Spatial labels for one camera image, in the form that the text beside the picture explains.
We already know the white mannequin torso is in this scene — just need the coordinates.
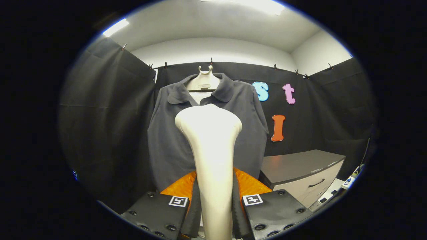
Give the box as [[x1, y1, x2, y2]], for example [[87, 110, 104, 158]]
[[186, 65, 221, 105]]

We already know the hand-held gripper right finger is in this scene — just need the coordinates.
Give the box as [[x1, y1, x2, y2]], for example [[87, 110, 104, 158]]
[[231, 167, 313, 240]]

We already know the white cluttered table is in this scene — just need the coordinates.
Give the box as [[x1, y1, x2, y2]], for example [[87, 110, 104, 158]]
[[340, 163, 366, 190]]

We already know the narrow ceiling light panel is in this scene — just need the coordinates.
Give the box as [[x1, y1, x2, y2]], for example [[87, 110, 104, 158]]
[[102, 18, 130, 38]]

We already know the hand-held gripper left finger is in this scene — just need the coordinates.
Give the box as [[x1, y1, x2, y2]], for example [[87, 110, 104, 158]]
[[121, 171, 201, 240]]

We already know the grey cabinet with dark top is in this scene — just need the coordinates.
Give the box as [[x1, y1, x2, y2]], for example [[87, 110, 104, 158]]
[[260, 149, 346, 212]]

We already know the grey button shirt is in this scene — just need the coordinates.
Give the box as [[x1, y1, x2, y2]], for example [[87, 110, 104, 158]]
[[147, 73, 269, 192]]

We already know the black backdrop cloth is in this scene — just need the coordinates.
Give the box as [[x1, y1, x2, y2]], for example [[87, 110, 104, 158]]
[[58, 37, 377, 214]]

